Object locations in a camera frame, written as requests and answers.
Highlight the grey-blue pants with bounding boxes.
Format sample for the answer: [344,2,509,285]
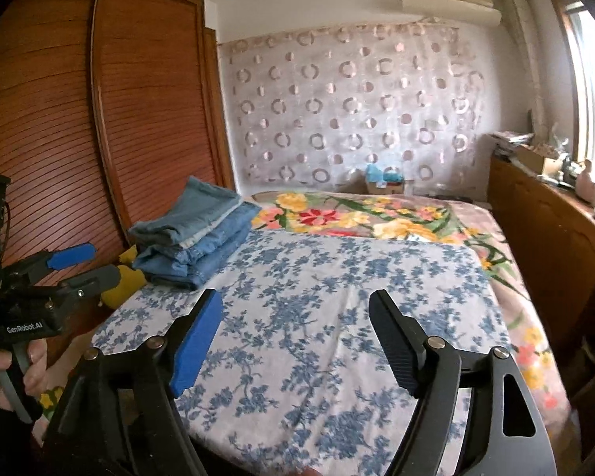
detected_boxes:
[129,176,243,246]

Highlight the person's left hand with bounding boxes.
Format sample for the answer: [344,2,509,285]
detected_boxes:
[0,338,49,413]

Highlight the yellow plush toy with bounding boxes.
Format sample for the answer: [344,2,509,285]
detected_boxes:
[101,245,147,309]

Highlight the folded blue jeans stack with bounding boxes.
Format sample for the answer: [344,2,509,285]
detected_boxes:
[133,201,261,290]

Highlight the blue floral white bedsheet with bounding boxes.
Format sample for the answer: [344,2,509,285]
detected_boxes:
[91,229,515,476]

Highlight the folded light grey jeans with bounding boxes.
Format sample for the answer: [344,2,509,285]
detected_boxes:
[179,216,240,248]

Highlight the blue item on box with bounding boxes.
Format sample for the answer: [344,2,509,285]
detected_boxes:
[364,165,404,196]

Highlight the colourful floral pink blanket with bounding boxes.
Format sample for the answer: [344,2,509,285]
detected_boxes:
[32,190,572,445]

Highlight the long brown wooden cabinet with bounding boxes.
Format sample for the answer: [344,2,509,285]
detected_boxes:
[488,157,595,402]

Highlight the brown wooden louvred wardrobe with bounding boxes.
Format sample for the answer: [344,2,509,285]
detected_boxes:
[0,0,238,358]

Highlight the cardboard box on cabinet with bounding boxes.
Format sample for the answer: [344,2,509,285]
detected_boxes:
[514,144,563,177]

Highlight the pink bottle on cabinet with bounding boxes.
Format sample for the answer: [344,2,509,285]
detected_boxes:
[575,159,595,207]

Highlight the circle-patterned sheer curtain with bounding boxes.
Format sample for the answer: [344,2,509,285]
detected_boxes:
[219,21,486,197]

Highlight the wooden framed window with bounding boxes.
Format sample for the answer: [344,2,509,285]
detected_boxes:
[551,0,595,170]

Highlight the white wall air conditioner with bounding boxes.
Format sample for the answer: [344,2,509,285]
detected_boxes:
[402,0,502,27]

